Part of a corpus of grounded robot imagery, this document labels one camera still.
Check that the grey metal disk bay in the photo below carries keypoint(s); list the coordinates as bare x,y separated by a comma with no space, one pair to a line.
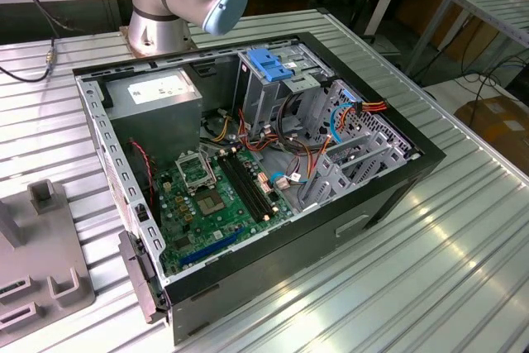
398,154

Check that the pink board connector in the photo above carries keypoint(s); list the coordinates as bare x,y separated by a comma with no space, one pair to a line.
264,183

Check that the black RAM slot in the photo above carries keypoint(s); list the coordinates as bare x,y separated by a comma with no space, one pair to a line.
260,187
246,187
239,187
253,187

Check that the grey metal drive cage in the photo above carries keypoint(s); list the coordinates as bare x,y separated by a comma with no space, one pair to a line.
264,101

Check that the CPU socket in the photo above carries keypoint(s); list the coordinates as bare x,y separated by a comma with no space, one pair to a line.
194,171

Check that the square silver chipset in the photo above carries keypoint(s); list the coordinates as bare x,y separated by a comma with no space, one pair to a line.
211,204

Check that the green motherboard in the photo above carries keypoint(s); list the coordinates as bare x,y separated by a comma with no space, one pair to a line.
231,220

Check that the blue plastic drive latch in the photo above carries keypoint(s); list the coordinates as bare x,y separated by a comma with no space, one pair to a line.
268,65

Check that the black open PC case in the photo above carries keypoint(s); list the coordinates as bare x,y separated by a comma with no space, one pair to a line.
289,254

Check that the white board power socket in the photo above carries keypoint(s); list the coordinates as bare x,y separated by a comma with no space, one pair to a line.
166,186

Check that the blue expansion slot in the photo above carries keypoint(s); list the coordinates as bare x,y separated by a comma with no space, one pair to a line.
211,247

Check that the grey power supply unit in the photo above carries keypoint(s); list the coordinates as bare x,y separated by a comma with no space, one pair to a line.
157,121

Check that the black case fan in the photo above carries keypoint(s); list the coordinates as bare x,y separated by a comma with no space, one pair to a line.
138,171

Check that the grey case latch panel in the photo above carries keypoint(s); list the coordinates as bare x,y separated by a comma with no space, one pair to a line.
136,270

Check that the black stand pole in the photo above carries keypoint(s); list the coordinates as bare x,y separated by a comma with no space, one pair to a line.
373,1

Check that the large brown cardboard box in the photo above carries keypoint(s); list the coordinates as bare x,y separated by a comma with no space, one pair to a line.
496,121

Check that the grey parts rack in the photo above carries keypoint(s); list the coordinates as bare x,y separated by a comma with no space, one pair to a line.
45,241

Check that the metal slat side table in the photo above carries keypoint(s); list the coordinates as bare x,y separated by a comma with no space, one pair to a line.
496,10

